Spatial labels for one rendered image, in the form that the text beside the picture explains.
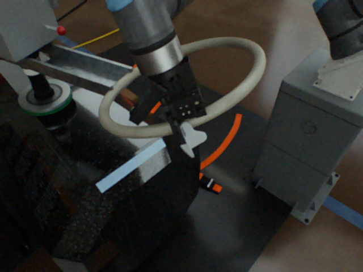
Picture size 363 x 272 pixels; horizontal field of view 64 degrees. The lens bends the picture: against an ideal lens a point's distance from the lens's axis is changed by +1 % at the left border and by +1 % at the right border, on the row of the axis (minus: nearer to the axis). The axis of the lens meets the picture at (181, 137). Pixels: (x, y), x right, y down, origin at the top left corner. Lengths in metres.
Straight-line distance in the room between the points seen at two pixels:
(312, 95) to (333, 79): 0.11
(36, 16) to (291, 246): 1.70
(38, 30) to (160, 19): 0.73
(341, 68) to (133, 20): 1.06
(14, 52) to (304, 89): 1.17
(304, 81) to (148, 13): 1.10
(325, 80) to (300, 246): 0.98
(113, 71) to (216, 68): 2.05
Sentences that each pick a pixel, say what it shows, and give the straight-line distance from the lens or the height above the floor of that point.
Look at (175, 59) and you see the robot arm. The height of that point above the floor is 1.39.
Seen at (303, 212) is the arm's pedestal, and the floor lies 0.03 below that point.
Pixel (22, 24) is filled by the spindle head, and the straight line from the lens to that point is 1.14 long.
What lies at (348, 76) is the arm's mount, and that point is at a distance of 1.42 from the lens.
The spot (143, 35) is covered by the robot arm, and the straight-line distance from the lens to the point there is 0.50.
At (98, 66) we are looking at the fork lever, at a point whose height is 1.09.
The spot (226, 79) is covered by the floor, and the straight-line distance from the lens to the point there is 2.87.
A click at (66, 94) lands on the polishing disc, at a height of 0.88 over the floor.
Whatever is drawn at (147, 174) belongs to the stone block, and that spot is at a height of 0.75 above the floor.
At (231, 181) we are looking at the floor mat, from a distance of 2.02.
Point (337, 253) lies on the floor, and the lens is 2.00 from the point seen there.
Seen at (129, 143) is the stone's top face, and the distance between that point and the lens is 1.15.
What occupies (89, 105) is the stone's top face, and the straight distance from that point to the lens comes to 1.35.
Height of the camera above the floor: 1.68
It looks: 48 degrees down
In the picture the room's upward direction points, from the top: straight up
